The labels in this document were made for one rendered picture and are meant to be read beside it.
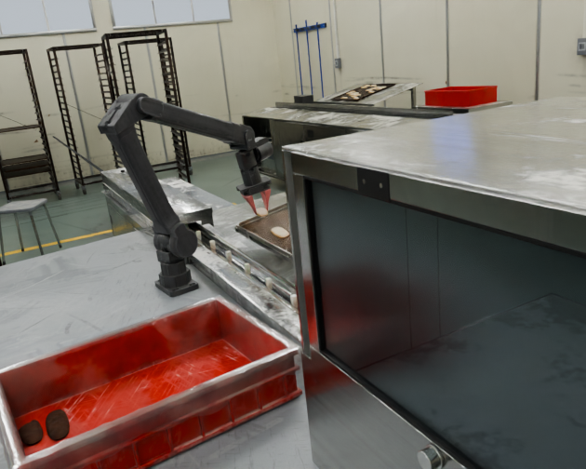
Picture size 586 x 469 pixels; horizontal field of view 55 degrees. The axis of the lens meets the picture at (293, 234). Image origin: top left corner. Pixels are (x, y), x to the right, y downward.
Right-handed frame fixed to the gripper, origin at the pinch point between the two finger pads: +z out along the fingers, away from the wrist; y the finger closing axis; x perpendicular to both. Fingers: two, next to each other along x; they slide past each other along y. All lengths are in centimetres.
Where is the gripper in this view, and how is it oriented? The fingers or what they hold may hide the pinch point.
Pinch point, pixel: (260, 209)
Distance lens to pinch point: 181.2
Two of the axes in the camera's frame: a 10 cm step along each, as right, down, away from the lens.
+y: -9.1, 3.5, -2.4
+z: 2.5, 9.0, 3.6
